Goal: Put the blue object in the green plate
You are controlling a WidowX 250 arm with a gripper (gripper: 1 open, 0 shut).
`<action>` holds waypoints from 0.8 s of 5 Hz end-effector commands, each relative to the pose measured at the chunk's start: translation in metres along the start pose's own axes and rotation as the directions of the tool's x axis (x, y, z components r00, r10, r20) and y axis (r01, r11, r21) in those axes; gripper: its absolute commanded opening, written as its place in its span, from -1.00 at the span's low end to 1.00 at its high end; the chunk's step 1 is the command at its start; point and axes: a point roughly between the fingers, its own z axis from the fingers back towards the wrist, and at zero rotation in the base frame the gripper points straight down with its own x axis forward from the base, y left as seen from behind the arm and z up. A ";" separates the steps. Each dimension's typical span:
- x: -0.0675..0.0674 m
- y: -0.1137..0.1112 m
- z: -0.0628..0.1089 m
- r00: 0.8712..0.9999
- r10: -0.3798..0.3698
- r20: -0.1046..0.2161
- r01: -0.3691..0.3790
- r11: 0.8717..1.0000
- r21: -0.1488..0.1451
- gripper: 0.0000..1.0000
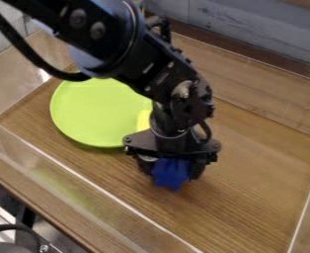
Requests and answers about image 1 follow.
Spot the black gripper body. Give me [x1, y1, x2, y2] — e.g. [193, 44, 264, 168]
[123, 129, 221, 163]

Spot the black cable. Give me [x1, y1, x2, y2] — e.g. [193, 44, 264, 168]
[0, 0, 92, 82]

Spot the blue star-shaped block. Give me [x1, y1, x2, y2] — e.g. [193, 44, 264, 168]
[152, 158, 191, 191]

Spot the clear acrylic front wall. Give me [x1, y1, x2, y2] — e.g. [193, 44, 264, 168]
[0, 125, 203, 253]

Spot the green round plate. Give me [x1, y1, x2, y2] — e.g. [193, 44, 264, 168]
[50, 79, 152, 148]

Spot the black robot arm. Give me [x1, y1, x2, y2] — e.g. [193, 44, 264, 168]
[2, 0, 220, 180]

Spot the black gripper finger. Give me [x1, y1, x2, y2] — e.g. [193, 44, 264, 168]
[189, 159, 207, 180]
[136, 155, 156, 176]

